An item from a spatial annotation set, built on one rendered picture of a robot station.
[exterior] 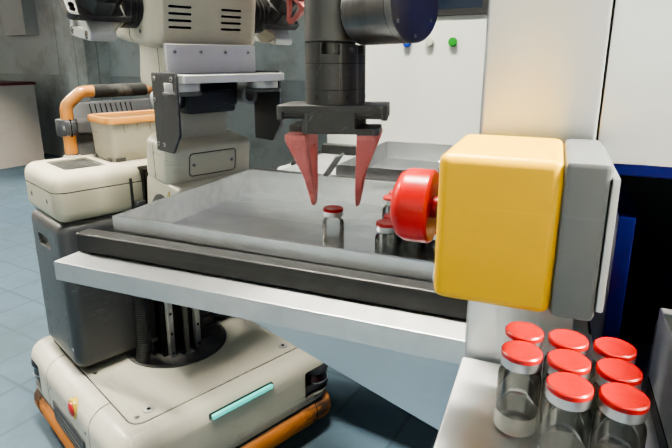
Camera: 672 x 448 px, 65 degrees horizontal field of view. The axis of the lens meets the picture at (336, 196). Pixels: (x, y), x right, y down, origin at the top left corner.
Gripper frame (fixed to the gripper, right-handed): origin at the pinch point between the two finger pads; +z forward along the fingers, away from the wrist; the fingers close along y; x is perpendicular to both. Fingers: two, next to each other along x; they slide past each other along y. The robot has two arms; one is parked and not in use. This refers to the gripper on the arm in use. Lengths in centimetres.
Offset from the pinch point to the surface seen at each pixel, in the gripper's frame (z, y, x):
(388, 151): 4, 3, 53
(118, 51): -28, -276, 449
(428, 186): -6.6, 8.1, -24.1
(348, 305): 6.1, 2.6, -11.8
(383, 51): -16, 0, 91
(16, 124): 43, -387, 437
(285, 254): 3.7, -3.6, -7.2
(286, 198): 5.4, -9.7, 19.4
